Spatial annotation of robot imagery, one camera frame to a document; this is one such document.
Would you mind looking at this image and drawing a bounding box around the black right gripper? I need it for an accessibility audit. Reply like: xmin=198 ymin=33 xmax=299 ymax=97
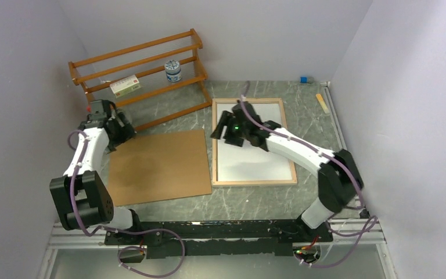
xmin=210 ymin=111 xmax=248 ymax=147

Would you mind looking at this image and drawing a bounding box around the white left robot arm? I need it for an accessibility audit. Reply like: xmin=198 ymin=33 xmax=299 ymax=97
xmin=49 ymin=99 xmax=143 ymax=244

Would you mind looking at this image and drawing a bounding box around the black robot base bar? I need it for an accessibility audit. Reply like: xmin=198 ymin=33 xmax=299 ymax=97
xmin=105 ymin=219 xmax=333 ymax=259

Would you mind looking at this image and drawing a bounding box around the large printed photo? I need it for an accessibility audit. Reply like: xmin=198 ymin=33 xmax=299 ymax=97
xmin=217 ymin=102 xmax=294 ymax=182

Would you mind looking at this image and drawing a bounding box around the blue capped small bottle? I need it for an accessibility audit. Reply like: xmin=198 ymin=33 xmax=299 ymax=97
xmin=299 ymin=76 xmax=315 ymax=84

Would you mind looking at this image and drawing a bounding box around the wooden frame backing board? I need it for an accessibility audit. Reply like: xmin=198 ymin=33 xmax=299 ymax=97
xmin=107 ymin=130 xmax=212 ymax=206

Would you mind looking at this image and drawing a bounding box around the light wooden picture frame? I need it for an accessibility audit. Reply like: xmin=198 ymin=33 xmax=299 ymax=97
xmin=211 ymin=97 xmax=298 ymax=188

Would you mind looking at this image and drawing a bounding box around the small yellow wooden stick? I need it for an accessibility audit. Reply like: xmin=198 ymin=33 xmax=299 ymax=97
xmin=315 ymin=94 xmax=330 ymax=115

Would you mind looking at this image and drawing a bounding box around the white blue jar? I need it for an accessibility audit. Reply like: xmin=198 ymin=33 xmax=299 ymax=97
xmin=164 ymin=60 xmax=182 ymax=83

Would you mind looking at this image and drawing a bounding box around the white green box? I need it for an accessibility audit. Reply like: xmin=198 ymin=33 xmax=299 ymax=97
xmin=109 ymin=75 xmax=142 ymax=98

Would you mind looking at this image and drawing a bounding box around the orange wooden shelf rack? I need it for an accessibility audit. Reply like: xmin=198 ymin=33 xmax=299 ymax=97
xmin=68 ymin=28 xmax=213 ymax=133

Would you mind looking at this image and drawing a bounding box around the aluminium rail frame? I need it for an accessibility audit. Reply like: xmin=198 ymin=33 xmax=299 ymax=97
xmin=34 ymin=81 xmax=399 ymax=279

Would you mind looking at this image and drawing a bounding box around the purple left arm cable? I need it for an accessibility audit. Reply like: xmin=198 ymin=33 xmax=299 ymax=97
xmin=67 ymin=130 xmax=186 ymax=279

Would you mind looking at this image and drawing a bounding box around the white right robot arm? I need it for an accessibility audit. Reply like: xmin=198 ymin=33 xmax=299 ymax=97
xmin=210 ymin=101 xmax=364 ymax=241

